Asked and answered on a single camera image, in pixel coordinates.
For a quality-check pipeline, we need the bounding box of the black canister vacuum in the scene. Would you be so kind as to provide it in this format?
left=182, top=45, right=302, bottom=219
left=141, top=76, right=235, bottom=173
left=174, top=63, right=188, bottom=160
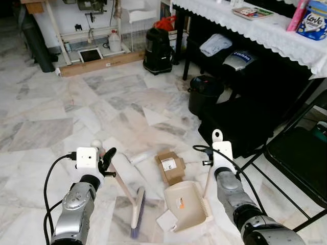
left=143, top=27, right=174, bottom=76

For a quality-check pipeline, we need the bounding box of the beige long-handled dustpan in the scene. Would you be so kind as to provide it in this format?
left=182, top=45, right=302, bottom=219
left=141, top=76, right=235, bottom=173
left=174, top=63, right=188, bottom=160
left=163, top=129, right=224, bottom=233

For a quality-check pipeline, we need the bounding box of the pink package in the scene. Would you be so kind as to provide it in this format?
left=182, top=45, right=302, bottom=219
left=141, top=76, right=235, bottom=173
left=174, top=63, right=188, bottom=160
left=286, top=0, right=310, bottom=32

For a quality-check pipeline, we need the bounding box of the long wooden plank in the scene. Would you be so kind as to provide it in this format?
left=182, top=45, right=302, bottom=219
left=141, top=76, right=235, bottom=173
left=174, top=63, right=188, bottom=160
left=60, top=50, right=146, bottom=78

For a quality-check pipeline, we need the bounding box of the grey printed bag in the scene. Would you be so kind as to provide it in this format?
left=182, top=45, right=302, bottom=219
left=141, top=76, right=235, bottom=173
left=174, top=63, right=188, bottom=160
left=222, top=50, right=258, bottom=72

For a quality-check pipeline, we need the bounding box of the red plastic bag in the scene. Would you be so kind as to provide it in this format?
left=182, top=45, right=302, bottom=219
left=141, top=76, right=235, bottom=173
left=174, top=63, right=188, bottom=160
left=153, top=15, right=177, bottom=32

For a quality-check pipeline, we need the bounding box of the black folding chair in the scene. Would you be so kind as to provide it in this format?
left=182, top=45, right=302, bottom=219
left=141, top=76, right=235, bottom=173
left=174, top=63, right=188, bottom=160
left=240, top=77, right=327, bottom=233

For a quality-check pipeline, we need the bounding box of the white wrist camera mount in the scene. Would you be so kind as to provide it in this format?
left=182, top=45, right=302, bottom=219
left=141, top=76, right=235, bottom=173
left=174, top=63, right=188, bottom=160
left=212, top=141, right=236, bottom=172
left=76, top=147, right=99, bottom=170

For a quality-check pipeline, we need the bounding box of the beige broom with purple bristles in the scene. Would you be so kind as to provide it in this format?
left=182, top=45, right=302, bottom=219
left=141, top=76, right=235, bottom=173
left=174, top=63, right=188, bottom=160
left=89, top=139, right=147, bottom=239

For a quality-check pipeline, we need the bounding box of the white rolled paper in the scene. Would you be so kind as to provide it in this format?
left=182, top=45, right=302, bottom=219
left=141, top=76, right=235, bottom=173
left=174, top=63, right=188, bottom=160
left=128, top=153, right=154, bottom=165

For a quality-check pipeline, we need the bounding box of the black lidded bin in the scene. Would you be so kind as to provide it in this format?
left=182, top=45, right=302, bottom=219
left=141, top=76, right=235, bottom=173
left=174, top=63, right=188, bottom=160
left=188, top=75, right=224, bottom=117

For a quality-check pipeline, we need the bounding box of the grey machine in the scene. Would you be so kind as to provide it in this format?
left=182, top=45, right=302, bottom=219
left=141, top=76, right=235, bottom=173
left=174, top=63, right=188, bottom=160
left=77, top=0, right=109, bottom=14

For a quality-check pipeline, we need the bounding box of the black rolled mat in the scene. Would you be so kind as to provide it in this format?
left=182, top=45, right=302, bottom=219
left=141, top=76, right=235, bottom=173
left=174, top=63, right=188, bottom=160
left=20, top=5, right=56, bottom=73

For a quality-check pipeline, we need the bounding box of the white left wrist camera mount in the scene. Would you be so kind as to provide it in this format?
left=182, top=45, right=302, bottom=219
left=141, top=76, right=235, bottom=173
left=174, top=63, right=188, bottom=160
left=76, top=147, right=99, bottom=170

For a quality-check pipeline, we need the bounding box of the white framed dark panel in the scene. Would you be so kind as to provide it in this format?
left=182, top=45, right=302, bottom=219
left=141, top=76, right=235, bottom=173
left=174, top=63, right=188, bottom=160
left=78, top=47, right=103, bottom=63

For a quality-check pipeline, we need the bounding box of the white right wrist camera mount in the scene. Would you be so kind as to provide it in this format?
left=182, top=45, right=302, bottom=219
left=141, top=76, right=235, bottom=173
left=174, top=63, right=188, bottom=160
left=212, top=141, right=236, bottom=172

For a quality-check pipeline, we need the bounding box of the white cloth bag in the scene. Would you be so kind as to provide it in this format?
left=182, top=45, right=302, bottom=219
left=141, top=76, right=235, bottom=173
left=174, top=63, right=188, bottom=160
left=199, top=34, right=233, bottom=57

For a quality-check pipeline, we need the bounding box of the large black bag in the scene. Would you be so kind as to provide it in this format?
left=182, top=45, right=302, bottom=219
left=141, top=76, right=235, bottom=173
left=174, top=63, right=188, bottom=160
left=198, top=94, right=288, bottom=157

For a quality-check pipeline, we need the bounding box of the colourful magazine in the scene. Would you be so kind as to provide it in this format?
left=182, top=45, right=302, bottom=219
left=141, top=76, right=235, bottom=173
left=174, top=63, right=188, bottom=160
left=232, top=6, right=274, bottom=20

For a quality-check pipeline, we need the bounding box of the small brown cardboard box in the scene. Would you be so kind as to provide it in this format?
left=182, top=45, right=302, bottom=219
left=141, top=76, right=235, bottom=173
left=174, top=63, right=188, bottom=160
left=156, top=150, right=186, bottom=186

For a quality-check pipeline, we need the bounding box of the white-legged work rack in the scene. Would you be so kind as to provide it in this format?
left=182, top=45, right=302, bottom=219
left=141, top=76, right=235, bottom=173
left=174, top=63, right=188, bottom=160
left=45, top=0, right=145, bottom=65

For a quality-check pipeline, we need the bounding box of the white plastic jug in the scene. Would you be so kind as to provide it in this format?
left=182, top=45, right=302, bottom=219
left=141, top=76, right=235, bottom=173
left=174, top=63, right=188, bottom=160
left=108, top=30, right=123, bottom=53

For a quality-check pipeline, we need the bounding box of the table with white lace cloth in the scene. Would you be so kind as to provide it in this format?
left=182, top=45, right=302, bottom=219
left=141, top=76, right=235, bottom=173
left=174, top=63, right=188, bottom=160
left=171, top=0, right=327, bottom=82

